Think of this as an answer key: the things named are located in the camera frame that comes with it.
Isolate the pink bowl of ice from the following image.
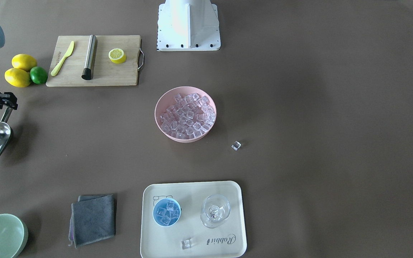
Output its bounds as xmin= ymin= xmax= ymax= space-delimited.
xmin=154 ymin=86 xmax=217 ymax=143

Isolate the blue cup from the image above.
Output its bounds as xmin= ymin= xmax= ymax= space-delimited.
xmin=153 ymin=198 xmax=182 ymax=227

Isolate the loose ice cube on table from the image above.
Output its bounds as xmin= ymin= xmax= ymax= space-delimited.
xmin=231 ymin=141 xmax=242 ymax=151

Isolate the loose ice cube on tray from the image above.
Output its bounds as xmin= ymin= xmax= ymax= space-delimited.
xmin=181 ymin=239 xmax=193 ymax=250

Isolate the yellow lemon lower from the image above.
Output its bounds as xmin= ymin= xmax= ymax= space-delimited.
xmin=4 ymin=68 xmax=31 ymax=87

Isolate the yellow lemon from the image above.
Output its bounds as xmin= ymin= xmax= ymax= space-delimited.
xmin=4 ymin=68 xmax=31 ymax=87
xmin=11 ymin=54 xmax=37 ymax=72

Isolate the green lime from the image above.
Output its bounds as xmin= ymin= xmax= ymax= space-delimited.
xmin=29 ymin=66 xmax=48 ymax=85

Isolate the yellow lemon upper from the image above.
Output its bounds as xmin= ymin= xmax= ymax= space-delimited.
xmin=11 ymin=54 xmax=37 ymax=72

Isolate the yellow plastic knife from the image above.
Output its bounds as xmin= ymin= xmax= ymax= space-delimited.
xmin=51 ymin=41 xmax=75 ymax=76

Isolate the steel muddler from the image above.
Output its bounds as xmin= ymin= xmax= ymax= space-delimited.
xmin=81 ymin=35 xmax=97 ymax=80

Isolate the bamboo cutting board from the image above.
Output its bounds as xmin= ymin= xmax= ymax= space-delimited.
xmin=46 ymin=35 xmax=142 ymax=87

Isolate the halved lemon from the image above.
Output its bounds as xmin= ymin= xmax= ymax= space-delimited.
xmin=108 ymin=48 xmax=127 ymax=64

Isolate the green bowl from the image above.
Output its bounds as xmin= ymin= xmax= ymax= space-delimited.
xmin=0 ymin=214 xmax=28 ymax=258

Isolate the grey folded cloth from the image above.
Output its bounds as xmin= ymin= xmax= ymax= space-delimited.
xmin=68 ymin=194 xmax=116 ymax=248

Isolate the clear wine glass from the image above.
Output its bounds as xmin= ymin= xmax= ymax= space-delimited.
xmin=200 ymin=194 xmax=231 ymax=228

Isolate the cream serving tray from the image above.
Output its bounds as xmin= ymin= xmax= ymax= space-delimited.
xmin=140 ymin=180 xmax=247 ymax=258

